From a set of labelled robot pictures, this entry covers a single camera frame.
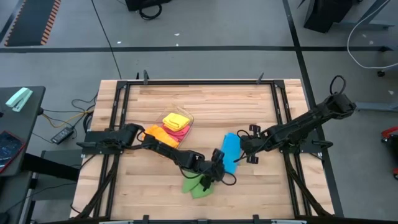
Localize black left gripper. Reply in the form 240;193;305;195
198;148;226;192

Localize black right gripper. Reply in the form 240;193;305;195
240;124;269;165

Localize blue microfiber towel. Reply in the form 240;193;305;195
220;133;243;175

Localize green microfiber towel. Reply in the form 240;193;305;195
182;175;215;200

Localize pink microfiber towel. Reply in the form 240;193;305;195
160;124;191;142

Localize yellow microfiber towel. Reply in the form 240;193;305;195
162;112;191;132

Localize orange microfiber towel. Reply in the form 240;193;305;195
142;124;180;149

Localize clear plastic bin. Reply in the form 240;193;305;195
141;105;195;156

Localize grey metal desk foot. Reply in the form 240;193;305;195
356;102;398;112
335;19;396;29

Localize red wheeled cart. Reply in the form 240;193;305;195
381;126;398;180

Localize black equipment cabinet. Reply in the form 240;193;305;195
303;0;354;34

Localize black power adapter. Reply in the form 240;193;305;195
50;126;75;145

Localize grey desk base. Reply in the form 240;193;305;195
29;149;83;202

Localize black computer tower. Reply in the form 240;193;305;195
125;0;172;12

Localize black side desk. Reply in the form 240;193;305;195
0;86;47;177

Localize smartphone in red case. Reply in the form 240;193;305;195
0;130;27;174

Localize mint green stapler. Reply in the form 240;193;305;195
5;87;34;113

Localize black mat with orange stripes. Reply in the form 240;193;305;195
4;0;62;47

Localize black aluminium table frame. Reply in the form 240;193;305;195
70;78;345;224

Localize white floor cable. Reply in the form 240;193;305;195
347;0;398;70

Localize black coiled cable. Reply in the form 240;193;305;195
139;2;163;21

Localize yellow floor cable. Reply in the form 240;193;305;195
42;110;86;129

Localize black floor cable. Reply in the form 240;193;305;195
91;0;123;80

